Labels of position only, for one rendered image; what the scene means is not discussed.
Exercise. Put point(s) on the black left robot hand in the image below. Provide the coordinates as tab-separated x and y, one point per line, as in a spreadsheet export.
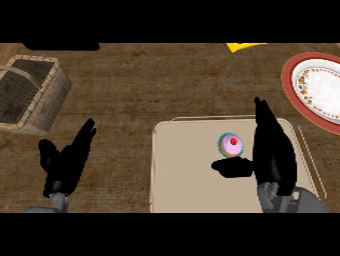
67	160

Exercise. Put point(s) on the red rimmed floral plate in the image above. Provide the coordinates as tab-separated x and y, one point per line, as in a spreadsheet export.
326	91

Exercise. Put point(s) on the pink frosted cupcake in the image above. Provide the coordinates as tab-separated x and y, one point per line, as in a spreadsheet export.
231	144

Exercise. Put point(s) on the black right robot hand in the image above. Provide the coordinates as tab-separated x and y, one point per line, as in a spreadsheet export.
274	150

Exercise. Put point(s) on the black appliance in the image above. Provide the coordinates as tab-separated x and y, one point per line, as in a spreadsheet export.
61	46

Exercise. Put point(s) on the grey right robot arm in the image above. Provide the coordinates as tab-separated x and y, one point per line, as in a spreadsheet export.
289	199

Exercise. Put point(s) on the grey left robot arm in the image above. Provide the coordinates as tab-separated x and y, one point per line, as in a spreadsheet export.
54	203

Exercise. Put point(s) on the wicker basket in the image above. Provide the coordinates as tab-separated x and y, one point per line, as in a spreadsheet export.
23	95

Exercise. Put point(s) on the beige tray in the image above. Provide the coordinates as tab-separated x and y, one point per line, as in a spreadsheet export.
197	173

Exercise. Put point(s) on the yellow object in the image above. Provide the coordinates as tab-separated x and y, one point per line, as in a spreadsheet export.
243	46

